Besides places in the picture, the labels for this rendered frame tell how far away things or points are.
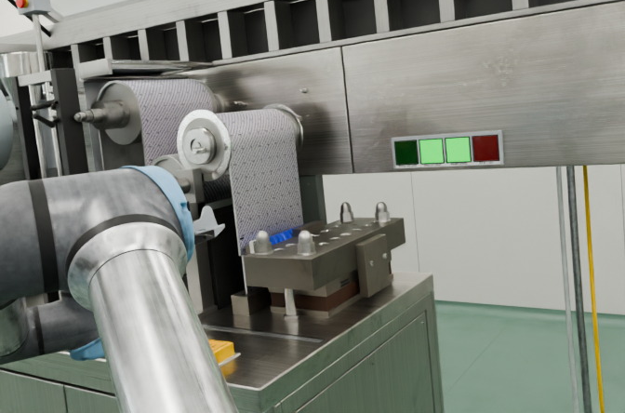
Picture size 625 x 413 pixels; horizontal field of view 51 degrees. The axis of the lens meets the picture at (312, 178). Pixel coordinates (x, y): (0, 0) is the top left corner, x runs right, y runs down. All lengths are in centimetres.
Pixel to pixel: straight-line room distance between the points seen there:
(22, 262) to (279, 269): 67
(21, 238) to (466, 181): 343
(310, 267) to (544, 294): 285
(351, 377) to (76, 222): 71
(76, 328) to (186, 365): 54
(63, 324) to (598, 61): 103
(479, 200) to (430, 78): 253
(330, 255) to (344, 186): 304
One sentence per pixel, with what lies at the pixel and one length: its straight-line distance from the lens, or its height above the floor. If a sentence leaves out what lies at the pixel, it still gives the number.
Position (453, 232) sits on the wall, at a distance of 402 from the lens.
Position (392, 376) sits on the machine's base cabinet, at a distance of 140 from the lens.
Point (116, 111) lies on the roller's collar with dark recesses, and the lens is 150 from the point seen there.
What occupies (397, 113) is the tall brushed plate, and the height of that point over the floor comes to 127.
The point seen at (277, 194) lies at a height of 112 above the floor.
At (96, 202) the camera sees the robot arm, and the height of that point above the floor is 123.
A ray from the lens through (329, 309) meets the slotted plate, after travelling 129.
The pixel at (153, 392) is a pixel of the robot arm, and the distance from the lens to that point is 53.
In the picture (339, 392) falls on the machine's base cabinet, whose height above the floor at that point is 80.
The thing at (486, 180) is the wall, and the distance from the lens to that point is 389.
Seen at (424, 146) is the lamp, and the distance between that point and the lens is 145.
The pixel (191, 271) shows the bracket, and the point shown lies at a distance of 139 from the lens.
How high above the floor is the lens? 130
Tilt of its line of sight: 6 degrees down
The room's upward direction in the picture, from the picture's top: 6 degrees counter-clockwise
